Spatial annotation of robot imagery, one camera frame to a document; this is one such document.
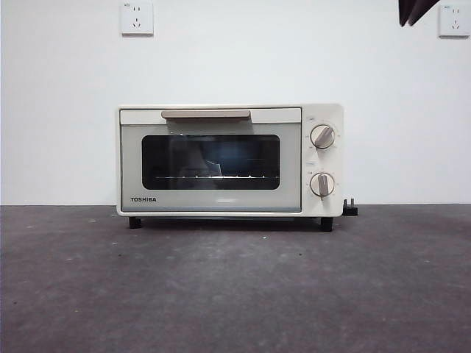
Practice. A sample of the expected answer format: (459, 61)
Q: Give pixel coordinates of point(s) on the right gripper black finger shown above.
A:
(406, 9)
(423, 7)

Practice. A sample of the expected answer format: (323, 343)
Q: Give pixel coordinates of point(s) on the blue ribbed bowl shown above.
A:
(235, 158)

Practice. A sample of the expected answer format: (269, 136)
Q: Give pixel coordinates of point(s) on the cream Toshiba toaster oven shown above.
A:
(324, 110)

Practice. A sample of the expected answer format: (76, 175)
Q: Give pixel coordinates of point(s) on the cream round oven knob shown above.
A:
(322, 184)
(322, 137)

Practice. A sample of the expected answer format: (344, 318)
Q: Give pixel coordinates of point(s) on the black oven foot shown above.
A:
(326, 224)
(134, 223)

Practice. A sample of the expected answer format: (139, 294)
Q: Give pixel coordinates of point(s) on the black power plug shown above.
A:
(351, 211)

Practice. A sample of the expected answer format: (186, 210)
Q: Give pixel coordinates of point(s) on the white wall socket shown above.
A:
(456, 24)
(137, 18)

